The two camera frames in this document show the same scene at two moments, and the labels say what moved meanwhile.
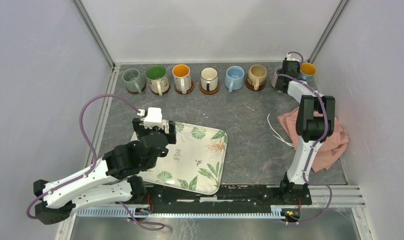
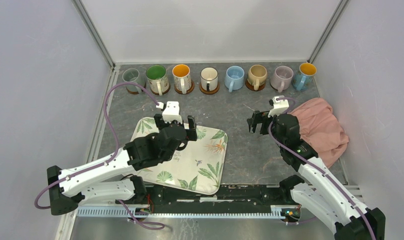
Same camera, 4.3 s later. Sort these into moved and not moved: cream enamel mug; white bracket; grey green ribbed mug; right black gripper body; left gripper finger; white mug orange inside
Moved: white bracket; right black gripper body; left gripper finger
Not moved: cream enamel mug; grey green ribbed mug; white mug orange inside
